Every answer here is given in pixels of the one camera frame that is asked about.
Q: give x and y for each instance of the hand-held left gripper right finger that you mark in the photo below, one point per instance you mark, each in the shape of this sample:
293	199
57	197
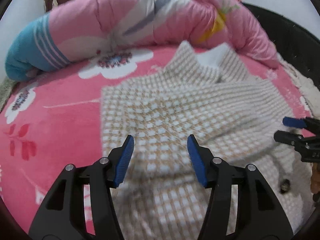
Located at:
197	165

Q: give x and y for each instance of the pink floral bed blanket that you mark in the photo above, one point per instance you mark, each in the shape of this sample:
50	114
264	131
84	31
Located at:
62	130

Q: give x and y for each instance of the grey green fuzzy cloth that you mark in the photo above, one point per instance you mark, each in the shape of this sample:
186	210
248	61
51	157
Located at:
6	92

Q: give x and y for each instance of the cream fuzzy blanket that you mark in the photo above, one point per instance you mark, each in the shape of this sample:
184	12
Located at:
306	90

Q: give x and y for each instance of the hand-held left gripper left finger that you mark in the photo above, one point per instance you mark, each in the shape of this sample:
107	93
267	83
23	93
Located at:
123	165

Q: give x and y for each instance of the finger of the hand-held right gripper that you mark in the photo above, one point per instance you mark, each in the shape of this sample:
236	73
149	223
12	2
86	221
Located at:
287	137
292	122

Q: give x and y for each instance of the white hanging cloth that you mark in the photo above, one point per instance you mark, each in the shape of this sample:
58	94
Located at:
54	2

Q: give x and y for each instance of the beige checked knit coat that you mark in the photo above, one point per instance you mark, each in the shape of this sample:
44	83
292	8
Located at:
162	110

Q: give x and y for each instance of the pink printed quilt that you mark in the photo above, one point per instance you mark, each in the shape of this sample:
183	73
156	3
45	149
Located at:
100	25

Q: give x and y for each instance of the person's right hand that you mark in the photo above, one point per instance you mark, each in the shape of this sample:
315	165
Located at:
316	180

